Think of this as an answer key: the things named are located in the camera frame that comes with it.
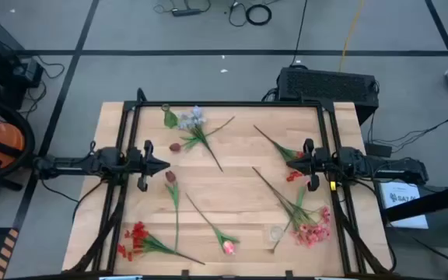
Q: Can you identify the black cable bundle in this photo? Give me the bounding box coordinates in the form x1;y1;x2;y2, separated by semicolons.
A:
261;87;280;103

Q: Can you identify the green glass vase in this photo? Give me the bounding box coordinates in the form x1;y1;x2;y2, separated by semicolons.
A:
160;103;180;129

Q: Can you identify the yellow cable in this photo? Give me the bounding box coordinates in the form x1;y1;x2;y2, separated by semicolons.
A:
338;0;365;73

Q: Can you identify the coiled black cable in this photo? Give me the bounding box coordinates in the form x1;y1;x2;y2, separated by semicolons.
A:
245;3;273;26

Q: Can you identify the clear glass vase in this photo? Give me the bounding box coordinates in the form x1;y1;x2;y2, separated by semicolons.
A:
268;224;286;243

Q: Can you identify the white printed booklet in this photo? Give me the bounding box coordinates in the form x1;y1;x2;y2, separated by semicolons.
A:
379;180;430;230

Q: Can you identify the dark red tulip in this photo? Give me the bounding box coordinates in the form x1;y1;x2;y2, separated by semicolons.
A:
168;115;236;153
164;170;181;252

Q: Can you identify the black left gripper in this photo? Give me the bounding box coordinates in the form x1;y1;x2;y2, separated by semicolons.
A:
124;139;170;192

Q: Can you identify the pale white flower bunch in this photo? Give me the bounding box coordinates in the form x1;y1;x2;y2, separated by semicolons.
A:
177;105;225;173

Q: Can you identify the long black cable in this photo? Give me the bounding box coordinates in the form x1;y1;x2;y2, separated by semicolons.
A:
290;0;309;67

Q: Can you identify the orange black vacuum cleaner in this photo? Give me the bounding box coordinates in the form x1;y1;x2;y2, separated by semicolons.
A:
0;96;37;203

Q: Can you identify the red flower bunch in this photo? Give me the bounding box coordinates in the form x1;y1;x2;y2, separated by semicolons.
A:
115;220;206;266

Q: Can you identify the thin black cable loop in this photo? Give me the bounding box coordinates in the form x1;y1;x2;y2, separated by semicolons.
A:
227;0;248;28

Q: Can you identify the black power adapter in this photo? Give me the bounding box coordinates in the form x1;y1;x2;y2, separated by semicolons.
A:
365;142;393;159

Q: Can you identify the black metal stand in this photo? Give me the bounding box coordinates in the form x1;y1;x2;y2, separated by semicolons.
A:
383;180;448;280

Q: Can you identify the red flower sprig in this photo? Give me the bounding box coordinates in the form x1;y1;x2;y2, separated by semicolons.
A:
252;124;306;184

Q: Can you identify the black power strip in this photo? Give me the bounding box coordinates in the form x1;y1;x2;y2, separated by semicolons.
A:
171;7;202;18

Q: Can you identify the black perforated computer case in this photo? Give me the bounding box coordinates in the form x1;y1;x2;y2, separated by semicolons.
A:
276;65;380;125

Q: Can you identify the black metal table frame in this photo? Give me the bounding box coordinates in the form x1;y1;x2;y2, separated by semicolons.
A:
62;87;394;280

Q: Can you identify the pink flower bunch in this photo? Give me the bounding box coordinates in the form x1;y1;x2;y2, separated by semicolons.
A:
250;166;333;250

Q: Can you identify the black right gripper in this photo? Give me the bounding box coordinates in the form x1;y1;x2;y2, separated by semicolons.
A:
285;138;340;192

